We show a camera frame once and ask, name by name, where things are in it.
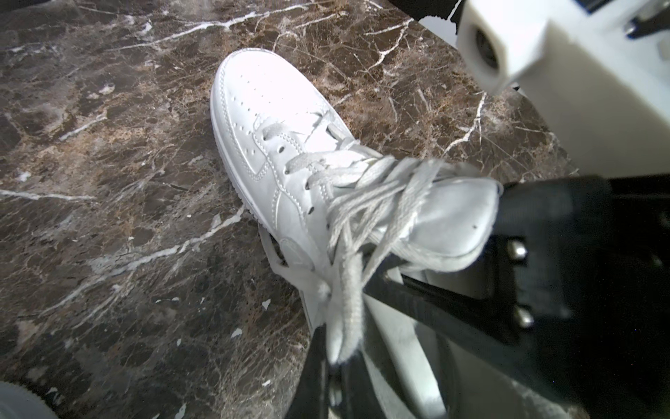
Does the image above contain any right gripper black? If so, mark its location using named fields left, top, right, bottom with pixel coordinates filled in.
left=494, top=175, right=669, bottom=418

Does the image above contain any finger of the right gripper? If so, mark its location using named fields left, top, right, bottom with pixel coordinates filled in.
left=365, top=261, right=529, bottom=377

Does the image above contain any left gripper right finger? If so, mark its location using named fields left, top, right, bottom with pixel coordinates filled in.
left=338, top=351, right=386, bottom=419

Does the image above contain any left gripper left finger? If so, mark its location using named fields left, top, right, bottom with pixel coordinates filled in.
left=284, top=325, right=330, bottom=419

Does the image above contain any white sneaker one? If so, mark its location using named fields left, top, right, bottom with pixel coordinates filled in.
left=1, top=382, right=58, bottom=419
left=208, top=48, right=504, bottom=419

